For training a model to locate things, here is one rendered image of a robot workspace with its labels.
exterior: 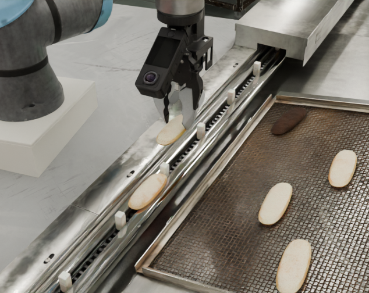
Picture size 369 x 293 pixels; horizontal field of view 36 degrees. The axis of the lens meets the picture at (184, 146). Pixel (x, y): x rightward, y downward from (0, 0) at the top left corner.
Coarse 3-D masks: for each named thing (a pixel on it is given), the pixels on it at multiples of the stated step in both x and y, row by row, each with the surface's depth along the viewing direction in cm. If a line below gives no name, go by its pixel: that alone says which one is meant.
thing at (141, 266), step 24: (288, 96) 109; (312, 120) 103; (336, 120) 101; (240, 144) 99; (264, 144) 99; (288, 144) 97; (312, 144) 96; (360, 144) 94; (216, 168) 94; (240, 168) 94; (288, 168) 92; (360, 168) 89; (192, 192) 88; (264, 192) 87; (336, 192) 84; (360, 192) 84; (288, 216) 82; (360, 216) 79; (168, 240) 81; (288, 240) 78; (144, 264) 78; (192, 264) 77; (216, 264) 76; (336, 264) 73; (360, 264) 72; (192, 288) 73; (216, 288) 70; (264, 288) 71; (336, 288) 69
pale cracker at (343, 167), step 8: (344, 152) 91; (352, 152) 91; (336, 160) 90; (344, 160) 89; (352, 160) 89; (336, 168) 88; (344, 168) 87; (352, 168) 88; (328, 176) 87; (336, 176) 86; (344, 176) 86; (352, 176) 87; (336, 184) 85; (344, 184) 85
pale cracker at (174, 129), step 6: (174, 120) 99; (180, 120) 99; (168, 126) 98; (174, 126) 98; (180, 126) 98; (162, 132) 96; (168, 132) 96; (174, 132) 96; (180, 132) 97; (156, 138) 96; (162, 138) 95; (168, 138) 95; (174, 138) 95; (162, 144) 94; (168, 144) 95
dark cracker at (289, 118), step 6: (294, 108) 106; (300, 108) 106; (288, 114) 104; (294, 114) 104; (300, 114) 104; (282, 120) 102; (288, 120) 102; (294, 120) 102; (300, 120) 103; (276, 126) 101; (282, 126) 101; (288, 126) 101; (294, 126) 102; (276, 132) 100; (282, 132) 100
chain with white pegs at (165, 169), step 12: (276, 48) 139; (228, 96) 118; (216, 120) 115; (204, 132) 109; (192, 144) 108; (180, 156) 105; (168, 168) 99; (120, 216) 88; (132, 216) 93; (120, 228) 90; (108, 240) 89; (96, 252) 86; (84, 264) 84; (60, 276) 79; (72, 276) 82
